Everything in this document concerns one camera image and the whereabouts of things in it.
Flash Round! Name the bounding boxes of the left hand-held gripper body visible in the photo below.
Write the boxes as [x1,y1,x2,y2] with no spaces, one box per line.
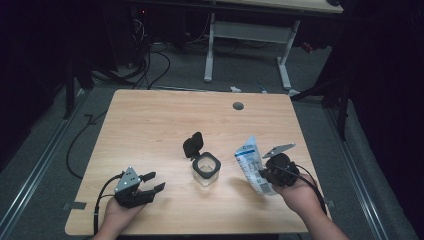
[113,165,156,210]

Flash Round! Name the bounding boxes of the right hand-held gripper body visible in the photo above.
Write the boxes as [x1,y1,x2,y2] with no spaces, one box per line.
[261,142,301,188]

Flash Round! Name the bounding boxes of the white and blue pouch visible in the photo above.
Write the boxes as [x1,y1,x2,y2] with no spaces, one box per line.
[234,134,278,196]

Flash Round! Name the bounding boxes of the clear jar with black lid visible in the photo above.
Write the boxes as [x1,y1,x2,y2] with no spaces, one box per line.
[182,131,222,190]

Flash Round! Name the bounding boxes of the person's right hand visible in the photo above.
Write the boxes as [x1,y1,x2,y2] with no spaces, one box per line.
[273,172,327,219]

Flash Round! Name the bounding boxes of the person's left hand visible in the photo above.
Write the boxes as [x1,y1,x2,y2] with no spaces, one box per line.
[105,198,147,228]

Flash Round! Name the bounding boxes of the black tripod stand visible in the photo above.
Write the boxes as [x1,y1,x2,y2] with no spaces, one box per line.
[293,74,353,141]
[63,58,96,120]

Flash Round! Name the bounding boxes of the dark computer tower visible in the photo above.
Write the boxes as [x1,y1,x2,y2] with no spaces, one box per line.
[128,4,151,68]

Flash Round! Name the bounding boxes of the long black floor cable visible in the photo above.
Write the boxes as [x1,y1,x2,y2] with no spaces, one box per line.
[65,109,109,180]

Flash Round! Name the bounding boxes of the aluminium floor rail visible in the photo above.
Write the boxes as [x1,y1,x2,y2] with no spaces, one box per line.
[0,88,89,236]
[324,106,391,240]

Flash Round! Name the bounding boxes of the black floor cable bundle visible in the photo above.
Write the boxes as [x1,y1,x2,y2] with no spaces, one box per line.
[131,16,172,90]

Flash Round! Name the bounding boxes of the white frame desk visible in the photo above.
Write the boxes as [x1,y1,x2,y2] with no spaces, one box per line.
[203,0,344,92]

